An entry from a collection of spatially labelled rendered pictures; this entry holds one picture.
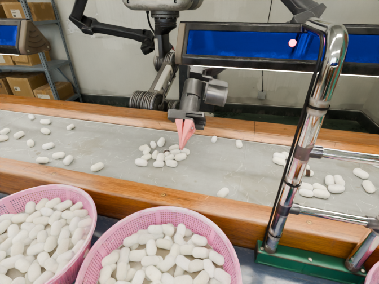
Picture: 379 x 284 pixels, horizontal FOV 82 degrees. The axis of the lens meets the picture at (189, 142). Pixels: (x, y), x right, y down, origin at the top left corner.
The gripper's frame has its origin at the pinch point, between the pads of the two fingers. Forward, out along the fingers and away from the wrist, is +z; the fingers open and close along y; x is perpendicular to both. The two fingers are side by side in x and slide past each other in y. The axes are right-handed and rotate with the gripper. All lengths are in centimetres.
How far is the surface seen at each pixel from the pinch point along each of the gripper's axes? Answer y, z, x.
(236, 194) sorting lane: 15.7, 9.9, 1.5
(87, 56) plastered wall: -172, -137, 141
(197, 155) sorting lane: 2.9, -0.8, 10.4
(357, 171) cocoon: 47.1, -2.2, 9.4
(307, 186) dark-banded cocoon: 32.6, 5.0, 3.1
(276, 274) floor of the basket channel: 25.3, 24.8, -2.3
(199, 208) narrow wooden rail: 8.1, 15.0, -5.9
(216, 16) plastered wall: -20, -173, 115
